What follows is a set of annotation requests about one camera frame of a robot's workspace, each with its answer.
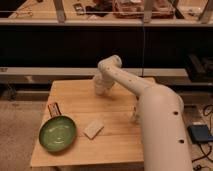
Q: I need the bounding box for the wooden table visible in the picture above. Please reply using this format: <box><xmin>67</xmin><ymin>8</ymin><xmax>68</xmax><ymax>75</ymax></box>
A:
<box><xmin>31</xmin><ymin>80</ymin><xmax>143</xmax><ymax>167</ymax></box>

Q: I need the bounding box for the green ceramic bowl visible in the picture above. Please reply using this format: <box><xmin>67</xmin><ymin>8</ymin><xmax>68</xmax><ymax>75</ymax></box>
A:
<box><xmin>39</xmin><ymin>116</ymin><xmax>77</xmax><ymax>152</ymax></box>

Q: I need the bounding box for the black phone on shelf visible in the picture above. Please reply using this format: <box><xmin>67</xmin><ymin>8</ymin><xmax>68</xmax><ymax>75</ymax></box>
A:
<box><xmin>73</xmin><ymin>3</ymin><xmax>85</xmax><ymax>15</ymax></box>

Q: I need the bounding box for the beige sponge block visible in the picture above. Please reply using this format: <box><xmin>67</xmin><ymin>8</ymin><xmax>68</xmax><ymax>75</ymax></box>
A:
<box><xmin>83</xmin><ymin>120</ymin><xmax>104</xmax><ymax>139</ymax></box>

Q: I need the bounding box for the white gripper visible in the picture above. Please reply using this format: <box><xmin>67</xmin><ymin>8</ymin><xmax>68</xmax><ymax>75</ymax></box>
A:
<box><xmin>93</xmin><ymin>73</ymin><xmax>114</xmax><ymax>92</ymax></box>

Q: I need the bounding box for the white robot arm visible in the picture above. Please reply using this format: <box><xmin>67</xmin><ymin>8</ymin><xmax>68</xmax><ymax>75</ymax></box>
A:
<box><xmin>93</xmin><ymin>55</ymin><xmax>193</xmax><ymax>171</ymax></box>

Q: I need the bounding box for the white figurine bottle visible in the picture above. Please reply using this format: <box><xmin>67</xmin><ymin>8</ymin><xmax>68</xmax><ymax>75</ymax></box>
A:
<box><xmin>132</xmin><ymin>106</ymin><xmax>139</xmax><ymax>123</ymax></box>

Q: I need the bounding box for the white ceramic cup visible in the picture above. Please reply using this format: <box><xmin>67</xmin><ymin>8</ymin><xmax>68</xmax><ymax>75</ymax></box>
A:
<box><xmin>94</xmin><ymin>84</ymin><xmax>105</xmax><ymax>95</ymax></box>

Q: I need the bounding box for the black cable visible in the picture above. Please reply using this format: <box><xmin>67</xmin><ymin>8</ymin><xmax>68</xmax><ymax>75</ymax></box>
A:
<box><xmin>191</xmin><ymin>104</ymin><xmax>213</xmax><ymax>171</ymax></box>

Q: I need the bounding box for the dark blue box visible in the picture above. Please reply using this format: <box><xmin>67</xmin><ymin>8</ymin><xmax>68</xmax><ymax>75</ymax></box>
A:
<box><xmin>187</xmin><ymin>125</ymin><xmax>213</xmax><ymax>144</ymax></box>

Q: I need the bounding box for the red tray on shelf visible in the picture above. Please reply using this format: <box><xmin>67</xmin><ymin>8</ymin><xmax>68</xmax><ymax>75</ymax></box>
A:
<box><xmin>112</xmin><ymin>0</ymin><xmax>175</xmax><ymax>19</ymax></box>

